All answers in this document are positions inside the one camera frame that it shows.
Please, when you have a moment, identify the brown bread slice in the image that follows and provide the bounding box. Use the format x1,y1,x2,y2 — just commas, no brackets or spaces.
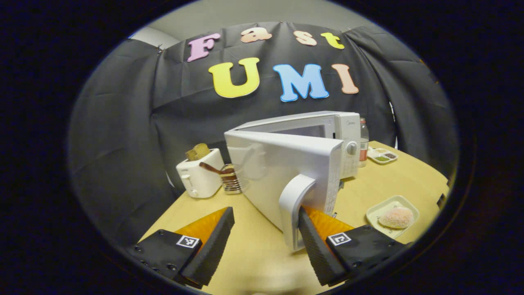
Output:
185,143,211,161

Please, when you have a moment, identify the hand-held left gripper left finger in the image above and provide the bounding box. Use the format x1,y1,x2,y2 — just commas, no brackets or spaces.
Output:
126,206,235,287

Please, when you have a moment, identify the white divided dish with beans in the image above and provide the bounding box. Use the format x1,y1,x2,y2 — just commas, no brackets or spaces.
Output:
367,147,398,165

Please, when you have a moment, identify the white microwave oven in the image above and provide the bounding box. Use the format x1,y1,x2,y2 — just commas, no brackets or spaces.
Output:
224,111,361,252

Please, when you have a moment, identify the black backdrop cloth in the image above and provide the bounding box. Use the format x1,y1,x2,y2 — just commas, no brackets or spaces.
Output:
69,21,459,246

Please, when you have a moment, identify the clear plastic bottle red label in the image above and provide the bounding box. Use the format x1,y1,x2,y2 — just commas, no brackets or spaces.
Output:
359,118,369,168

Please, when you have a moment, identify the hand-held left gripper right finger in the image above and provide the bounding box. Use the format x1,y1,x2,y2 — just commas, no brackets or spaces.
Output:
298,205,410,287

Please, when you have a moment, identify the brown wooden spoon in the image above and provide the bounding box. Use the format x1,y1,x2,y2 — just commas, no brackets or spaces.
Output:
199,162,230,176

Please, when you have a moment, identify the pink round bun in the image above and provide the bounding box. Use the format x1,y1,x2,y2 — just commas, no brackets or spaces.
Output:
379,206,414,229

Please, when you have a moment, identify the white toaster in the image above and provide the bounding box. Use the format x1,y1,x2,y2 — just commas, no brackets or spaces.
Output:
176,148,225,199

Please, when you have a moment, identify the pale green rectangular plate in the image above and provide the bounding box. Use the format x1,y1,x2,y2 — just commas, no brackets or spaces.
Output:
366,195,420,239

